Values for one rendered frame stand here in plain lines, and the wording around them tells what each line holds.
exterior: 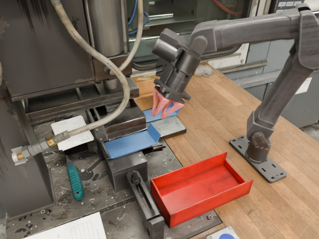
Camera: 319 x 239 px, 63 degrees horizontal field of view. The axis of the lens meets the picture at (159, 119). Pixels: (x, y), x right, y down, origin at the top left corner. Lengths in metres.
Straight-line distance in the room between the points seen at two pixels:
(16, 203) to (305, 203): 0.75
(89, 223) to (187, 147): 0.39
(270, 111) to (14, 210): 0.71
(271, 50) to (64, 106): 1.41
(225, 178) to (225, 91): 0.50
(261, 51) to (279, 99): 1.02
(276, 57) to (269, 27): 1.20
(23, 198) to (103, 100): 0.32
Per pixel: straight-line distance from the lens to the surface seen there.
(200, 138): 0.93
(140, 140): 0.77
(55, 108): 0.62
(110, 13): 0.56
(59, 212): 0.77
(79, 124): 0.94
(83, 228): 0.73
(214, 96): 1.16
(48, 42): 0.53
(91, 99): 0.62
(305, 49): 0.66
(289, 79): 0.71
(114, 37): 0.58
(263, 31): 0.66
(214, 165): 0.82
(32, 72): 0.55
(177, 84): 0.70
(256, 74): 1.81
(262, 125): 0.78
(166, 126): 0.93
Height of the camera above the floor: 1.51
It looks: 38 degrees down
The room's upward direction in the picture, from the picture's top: straight up
